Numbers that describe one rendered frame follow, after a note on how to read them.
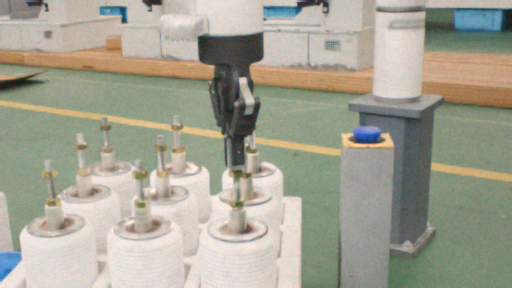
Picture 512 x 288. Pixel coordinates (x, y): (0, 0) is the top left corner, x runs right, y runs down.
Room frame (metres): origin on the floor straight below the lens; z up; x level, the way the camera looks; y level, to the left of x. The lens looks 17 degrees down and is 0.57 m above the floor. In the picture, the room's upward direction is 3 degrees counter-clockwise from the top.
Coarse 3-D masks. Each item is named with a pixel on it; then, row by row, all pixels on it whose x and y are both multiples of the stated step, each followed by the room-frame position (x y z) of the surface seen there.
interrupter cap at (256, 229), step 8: (248, 216) 0.76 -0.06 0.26; (216, 224) 0.74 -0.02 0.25; (224, 224) 0.74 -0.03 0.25; (248, 224) 0.74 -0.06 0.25; (256, 224) 0.73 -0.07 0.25; (264, 224) 0.73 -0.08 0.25; (208, 232) 0.71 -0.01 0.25; (216, 232) 0.71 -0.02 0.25; (224, 232) 0.72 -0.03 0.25; (248, 232) 0.72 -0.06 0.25; (256, 232) 0.71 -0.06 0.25; (264, 232) 0.71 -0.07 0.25; (224, 240) 0.69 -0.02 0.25; (232, 240) 0.69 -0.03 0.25; (240, 240) 0.69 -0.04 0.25; (248, 240) 0.69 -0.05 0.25
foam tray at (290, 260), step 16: (288, 208) 0.97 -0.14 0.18; (208, 224) 0.92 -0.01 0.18; (288, 224) 0.90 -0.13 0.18; (288, 240) 0.84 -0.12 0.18; (96, 256) 0.82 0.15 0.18; (192, 256) 0.80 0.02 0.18; (288, 256) 0.79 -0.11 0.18; (16, 272) 0.78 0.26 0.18; (192, 272) 0.76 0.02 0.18; (288, 272) 0.74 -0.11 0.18
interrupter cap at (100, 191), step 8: (96, 184) 0.91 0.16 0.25; (64, 192) 0.89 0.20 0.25; (72, 192) 0.89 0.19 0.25; (96, 192) 0.89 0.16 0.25; (104, 192) 0.88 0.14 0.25; (64, 200) 0.85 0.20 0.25; (72, 200) 0.85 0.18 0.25; (80, 200) 0.85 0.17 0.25; (88, 200) 0.85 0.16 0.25; (96, 200) 0.85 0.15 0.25
